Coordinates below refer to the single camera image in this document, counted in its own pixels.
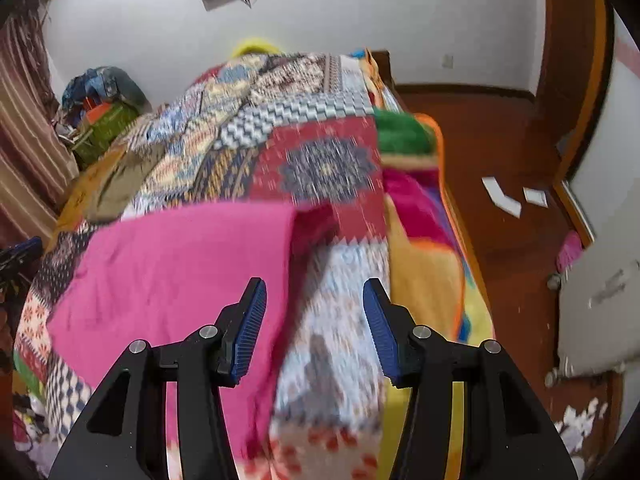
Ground pink pants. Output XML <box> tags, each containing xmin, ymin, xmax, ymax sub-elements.
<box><xmin>46</xmin><ymin>202</ymin><xmax>337</xmax><ymax>461</ymax></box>

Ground patchwork patterned bed cover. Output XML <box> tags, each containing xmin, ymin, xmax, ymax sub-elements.
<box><xmin>14</xmin><ymin>51</ymin><xmax>396</xmax><ymax>480</ymax></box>

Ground left hand-held gripper finger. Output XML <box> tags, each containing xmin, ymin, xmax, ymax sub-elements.
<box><xmin>0</xmin><ymin>236</ymin><xmax>44</xmax><ymax>281</ymax></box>

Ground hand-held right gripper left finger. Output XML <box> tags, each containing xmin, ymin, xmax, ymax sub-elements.
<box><xmin>48</xmin><ymin>277</ymin><xmax>268</xmax><ymax>480</ymax></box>

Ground grey board with casters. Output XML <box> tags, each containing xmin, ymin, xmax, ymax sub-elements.
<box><xmin>544</xmin><ymin>240</ymin><xmax>640</xmax><ymax>388</ymax></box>

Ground olive brown garment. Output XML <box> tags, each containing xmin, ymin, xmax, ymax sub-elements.
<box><xmin>89</xmin><ymin>146</ymin><xmax>166</xmax><ymax>223</ymax></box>

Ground striped brown curtain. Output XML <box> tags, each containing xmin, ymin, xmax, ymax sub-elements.
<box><xmin>0</xmin><ymin>0</ymin><xmax>81</xmax><ymax>251</ymax></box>

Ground pile of bags and clothes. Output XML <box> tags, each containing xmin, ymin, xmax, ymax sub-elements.
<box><xmin>52</xmin><ymin>66</ymin><xmax>151</xmax><ymax>171</ymax></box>

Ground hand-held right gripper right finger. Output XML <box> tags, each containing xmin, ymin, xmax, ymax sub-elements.
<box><xmin>363</xmin><ymin>278</ymin><xmax>580</xmax><ymax>480</ymax></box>

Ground wooden door frame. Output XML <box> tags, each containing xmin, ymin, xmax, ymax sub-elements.
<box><xmin>537</xmin><ymin>0</ymin><xmax>616</xmax><ymax>246</ymax></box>

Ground colourful fleece blanket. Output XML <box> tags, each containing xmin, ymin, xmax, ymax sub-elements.
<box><xmin>230</xmin><ymin>36</ymin><xmax>496</xmax><ymax>480</ymax></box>

